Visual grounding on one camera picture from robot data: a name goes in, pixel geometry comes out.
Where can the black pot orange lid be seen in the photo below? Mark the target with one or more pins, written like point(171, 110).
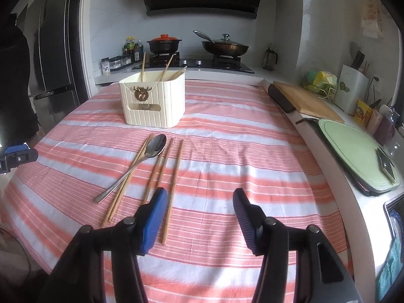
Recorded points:
point(164, 45)

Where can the dark glass pitcher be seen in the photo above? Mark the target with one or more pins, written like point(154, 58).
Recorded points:
point(270, 59)

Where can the chopstick in holder middle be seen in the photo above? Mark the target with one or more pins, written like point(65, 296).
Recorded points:
point(166, 68)

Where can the black rolled mat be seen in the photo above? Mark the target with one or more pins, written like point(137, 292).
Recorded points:
point(280, 99)

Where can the black gas stove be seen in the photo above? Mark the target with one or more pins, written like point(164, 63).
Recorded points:
point(212, 62)

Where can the silver refrigerator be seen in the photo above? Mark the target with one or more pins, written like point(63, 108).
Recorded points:
point(57, 85)

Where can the cream ribbed utensil holder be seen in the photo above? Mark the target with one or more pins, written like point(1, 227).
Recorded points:
point(152, 103)

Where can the chopstick in holder left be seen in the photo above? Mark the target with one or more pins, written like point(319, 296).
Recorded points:
point(143, 66)

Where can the yellow green plastic bag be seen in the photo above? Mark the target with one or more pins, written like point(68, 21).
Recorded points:
point(322, 83)

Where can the black spice rack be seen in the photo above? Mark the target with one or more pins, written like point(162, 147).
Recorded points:
point(116, 63)

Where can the wok with glass lid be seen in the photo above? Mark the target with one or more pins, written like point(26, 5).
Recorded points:
point(223, 46)

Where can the condiment bottles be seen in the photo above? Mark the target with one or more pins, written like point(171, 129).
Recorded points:
point(134, 48)

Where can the black kitchen scissors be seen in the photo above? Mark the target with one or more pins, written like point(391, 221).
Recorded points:
point(385, 165)

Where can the silver metal spoon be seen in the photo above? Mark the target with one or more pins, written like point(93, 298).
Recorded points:
point(153, 149)

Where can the white knife block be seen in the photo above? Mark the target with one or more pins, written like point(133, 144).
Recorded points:
point(352, 86)

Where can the green cutting board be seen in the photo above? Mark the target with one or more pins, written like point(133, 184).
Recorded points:
point(357, 152)

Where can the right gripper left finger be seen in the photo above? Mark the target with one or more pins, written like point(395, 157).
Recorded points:
point(148, 219)

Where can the chopstick in holder right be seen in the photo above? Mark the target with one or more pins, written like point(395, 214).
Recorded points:
point(177, 74)

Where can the pink striped tablecloth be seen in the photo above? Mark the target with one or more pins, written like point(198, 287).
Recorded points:
point(231, 136)

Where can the chopstick in holder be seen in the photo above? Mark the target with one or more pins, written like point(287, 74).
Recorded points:
point(143, 66)
point(166, 68)
point(177, 74)

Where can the wooden chopstick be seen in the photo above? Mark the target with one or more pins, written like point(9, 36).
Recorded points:
point(122, 188)
point(165, 161)
point(151, 180)
point(172, 193)

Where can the person in black clothes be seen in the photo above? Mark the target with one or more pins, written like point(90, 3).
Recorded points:
point(19, 122)

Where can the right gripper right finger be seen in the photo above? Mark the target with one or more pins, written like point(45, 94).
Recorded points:
point(250, 218)

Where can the wooden cutting board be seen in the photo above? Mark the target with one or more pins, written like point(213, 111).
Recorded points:
point(306, 102)

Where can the yellow seasoning packet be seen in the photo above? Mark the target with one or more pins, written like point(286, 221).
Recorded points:
point(362, 113)

